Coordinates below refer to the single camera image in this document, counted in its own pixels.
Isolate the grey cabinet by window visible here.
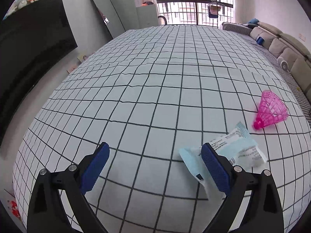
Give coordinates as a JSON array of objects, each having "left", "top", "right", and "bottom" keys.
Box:
[{"left": 136, "top": 4, "right": 159, "bottom": 28}]

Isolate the small white desk fan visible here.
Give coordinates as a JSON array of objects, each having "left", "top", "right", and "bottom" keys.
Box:
[{"left": 277, "top": 56, "right": 290, "bottom": 73}]

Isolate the pink plastic shuttlecock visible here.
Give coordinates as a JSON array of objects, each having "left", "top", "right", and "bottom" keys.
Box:
[{"left": 253, "top": 90, "right": 288, "bottom": 130}]

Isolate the houndstooth sofa cover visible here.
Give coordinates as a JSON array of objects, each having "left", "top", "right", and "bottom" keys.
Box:
[{"left": 220, "top": 22, "right": 310, "bottom": 122}]

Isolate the white blue mask packet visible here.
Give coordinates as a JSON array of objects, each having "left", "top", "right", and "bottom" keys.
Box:
[{"left": 179, "top": 122, "right": 267, "bottom": 201}]

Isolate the blue cylinder on sofa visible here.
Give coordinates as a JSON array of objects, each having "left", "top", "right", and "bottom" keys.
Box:
[{"left": 256, "top": 36, "right": 265, "bottom": 45}]

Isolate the grey sectional sofa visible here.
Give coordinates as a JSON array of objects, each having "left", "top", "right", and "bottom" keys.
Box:
[{"left": 222, "top": 18, "right": 311, "bottom": 97}]

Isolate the black wall television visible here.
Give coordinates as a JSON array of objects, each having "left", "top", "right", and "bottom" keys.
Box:
[{"left": 1, "top": 0, "right": 78, "bottom": 136}]

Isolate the black window grille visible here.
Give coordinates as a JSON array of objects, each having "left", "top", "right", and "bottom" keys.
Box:
[{"left": 156, "top": 0, "right": 234, "bottom": 28}]

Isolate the leaning floor mirror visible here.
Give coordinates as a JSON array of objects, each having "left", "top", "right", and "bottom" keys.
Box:
[{"left": 92, "top": 0, "right": 125, "bottom": 39}]

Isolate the black grid white tablecloth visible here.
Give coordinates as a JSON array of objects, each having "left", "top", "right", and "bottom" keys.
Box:
[{"left": 13, "top": 25, "right": 310, "bottom": 232}]

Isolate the blue pillow on sofa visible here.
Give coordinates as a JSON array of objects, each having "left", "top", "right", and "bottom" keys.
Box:
[{"left": 248, "top": 18, "right": 259, "bottom": 24}]

